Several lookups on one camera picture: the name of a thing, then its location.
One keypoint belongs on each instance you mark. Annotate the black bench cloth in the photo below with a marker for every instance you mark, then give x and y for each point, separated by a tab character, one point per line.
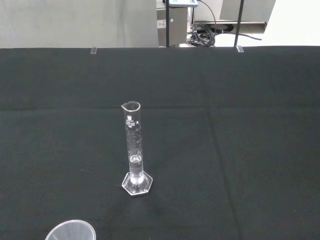
225	125

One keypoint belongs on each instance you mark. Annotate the black tripod pole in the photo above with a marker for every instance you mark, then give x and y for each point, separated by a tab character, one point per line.
239	22
169	25

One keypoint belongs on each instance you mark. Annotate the clear cloth clip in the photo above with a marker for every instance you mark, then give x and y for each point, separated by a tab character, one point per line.
93	50
240	49

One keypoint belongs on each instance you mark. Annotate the grey metal cabinet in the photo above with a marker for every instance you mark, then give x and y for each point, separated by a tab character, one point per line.
178	22

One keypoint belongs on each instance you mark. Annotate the grey-blue device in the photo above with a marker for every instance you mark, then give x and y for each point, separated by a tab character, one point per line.
183	2

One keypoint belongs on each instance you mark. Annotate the clear plastic funnel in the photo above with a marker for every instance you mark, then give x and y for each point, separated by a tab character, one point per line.
75	231

